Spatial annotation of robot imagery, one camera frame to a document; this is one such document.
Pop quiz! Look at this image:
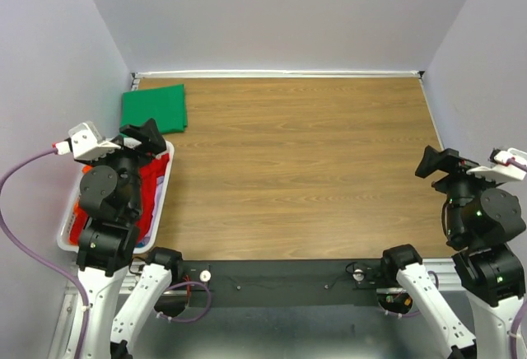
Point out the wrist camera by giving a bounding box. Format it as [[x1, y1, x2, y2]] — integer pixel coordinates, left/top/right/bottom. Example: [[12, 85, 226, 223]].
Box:
[[468, 147, 526, 184], [53, 121, 121, 162]]

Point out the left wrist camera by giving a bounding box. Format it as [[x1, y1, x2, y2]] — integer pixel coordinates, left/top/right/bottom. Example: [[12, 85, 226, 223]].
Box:
[[53, 121, 121, 162]]

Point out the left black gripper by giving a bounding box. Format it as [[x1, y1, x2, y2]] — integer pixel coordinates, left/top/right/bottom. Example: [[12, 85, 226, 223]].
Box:
[[87, 115, 167, 216]]

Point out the aluminium front rail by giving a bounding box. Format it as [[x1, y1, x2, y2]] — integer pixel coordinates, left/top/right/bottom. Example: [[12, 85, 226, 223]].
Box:
[[65, 256, 511, 295]]

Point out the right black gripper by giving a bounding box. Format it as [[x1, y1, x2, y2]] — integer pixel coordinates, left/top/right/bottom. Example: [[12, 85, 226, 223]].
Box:
[[414, 142, 505, 240]]

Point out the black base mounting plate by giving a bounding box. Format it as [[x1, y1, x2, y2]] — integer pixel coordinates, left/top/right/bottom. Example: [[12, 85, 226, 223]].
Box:
[[178, 259, 400, 308]]

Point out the green t-shirt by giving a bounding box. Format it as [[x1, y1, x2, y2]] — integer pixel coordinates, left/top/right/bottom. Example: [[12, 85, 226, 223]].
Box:
[[120, 84, 188, 134]]

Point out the white plastic laundry basket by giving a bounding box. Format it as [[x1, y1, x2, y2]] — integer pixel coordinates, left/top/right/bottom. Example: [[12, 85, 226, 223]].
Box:
[[56, 141, 175, 255]]

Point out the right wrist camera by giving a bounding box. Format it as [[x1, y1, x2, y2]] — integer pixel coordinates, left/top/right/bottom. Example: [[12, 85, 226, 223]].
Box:
[[468, 147, 526, 184]]

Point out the aluminium back table rail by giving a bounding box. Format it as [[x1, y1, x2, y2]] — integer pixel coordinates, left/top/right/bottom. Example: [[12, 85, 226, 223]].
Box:
[[133, 69, 422, 79]]

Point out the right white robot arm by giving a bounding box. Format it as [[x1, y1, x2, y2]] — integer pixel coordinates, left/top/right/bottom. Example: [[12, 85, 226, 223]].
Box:
[[378, 146, 526, 358]]

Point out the red t-shirt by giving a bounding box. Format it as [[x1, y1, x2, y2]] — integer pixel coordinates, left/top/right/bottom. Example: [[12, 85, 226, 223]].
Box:
[[68, 154, 170, 247]]

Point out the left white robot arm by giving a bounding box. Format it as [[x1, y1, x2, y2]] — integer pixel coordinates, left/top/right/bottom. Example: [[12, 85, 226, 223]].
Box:
[[64, 119, 183, 358]]

